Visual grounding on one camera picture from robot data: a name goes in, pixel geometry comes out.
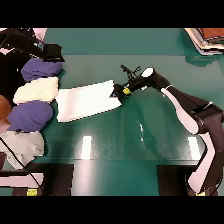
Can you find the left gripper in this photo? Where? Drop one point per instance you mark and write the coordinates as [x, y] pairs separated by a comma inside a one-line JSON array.
[[53, 53]]

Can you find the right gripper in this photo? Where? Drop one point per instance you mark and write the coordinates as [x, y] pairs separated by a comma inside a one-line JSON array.
[[121, 90]]

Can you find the white garment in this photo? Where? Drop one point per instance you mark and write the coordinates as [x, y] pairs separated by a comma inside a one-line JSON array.
[[86, 100]]

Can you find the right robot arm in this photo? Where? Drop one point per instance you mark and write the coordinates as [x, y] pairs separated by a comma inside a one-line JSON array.
[[196, 113]]

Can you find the purple garment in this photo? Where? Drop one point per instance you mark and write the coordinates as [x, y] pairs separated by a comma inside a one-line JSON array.
[[41, 69], [30, 116]]

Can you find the cream garment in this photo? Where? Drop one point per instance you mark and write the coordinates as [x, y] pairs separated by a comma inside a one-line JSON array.
[[36, 90]]

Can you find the grey garment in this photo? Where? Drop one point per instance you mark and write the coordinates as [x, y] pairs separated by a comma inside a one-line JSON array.
[[23, 145]]

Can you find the brown garment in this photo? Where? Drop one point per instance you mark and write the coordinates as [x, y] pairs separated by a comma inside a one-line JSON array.
[[213, 33]]

